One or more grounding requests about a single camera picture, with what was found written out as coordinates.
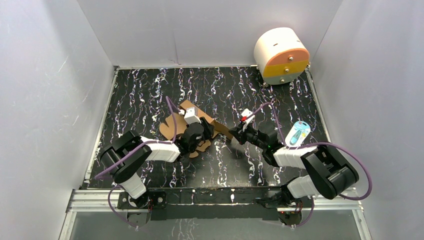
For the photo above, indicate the small blue white packet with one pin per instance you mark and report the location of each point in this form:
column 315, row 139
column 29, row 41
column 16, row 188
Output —
column 297, row 134

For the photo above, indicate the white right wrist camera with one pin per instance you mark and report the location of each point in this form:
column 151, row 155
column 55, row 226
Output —
column 247, row 116

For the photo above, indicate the white cylinder orange yellow face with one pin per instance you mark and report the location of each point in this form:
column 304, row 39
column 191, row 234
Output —
column 280, row 56

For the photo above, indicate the brown cardboard box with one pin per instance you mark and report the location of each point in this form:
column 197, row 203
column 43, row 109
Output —
column 175, row 124

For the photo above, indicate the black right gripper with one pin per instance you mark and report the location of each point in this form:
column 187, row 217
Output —
column 239, row 133

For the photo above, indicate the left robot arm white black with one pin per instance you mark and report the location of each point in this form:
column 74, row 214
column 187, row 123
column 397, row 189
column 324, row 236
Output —
column 127, row 154

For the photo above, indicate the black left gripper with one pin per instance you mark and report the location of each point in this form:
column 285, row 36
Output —
column 205, row 126

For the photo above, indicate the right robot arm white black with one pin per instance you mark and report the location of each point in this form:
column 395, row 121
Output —
column 328, row 172

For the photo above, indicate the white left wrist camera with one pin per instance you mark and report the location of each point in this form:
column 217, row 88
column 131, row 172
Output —
column 190, row 115

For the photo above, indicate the aluminium front rail frame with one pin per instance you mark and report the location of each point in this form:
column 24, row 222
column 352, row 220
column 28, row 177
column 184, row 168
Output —
column 89, row 217

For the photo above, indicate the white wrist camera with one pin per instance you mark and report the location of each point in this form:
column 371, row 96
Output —
column 247, row 116
column 190, row 115

